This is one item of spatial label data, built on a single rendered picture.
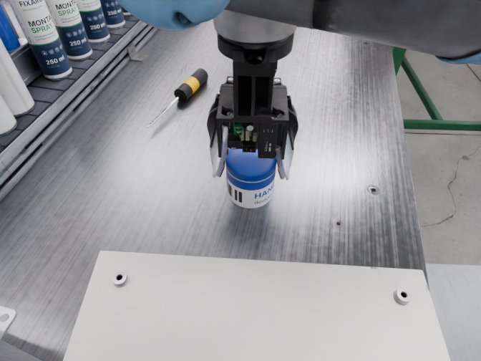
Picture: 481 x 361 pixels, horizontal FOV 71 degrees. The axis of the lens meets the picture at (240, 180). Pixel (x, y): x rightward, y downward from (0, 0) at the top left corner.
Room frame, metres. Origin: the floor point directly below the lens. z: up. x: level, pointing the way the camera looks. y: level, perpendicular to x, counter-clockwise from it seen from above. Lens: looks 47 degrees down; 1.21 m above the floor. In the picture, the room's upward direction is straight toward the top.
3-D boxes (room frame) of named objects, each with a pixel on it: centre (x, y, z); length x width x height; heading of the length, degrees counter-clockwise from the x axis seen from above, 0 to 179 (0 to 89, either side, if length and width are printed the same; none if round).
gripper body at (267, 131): (0.30, -0.01, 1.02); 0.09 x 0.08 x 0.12; 177
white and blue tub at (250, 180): (0.33, -0.01, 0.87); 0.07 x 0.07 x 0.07
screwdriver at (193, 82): (0.56, 0.12, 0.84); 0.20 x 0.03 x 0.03; 155
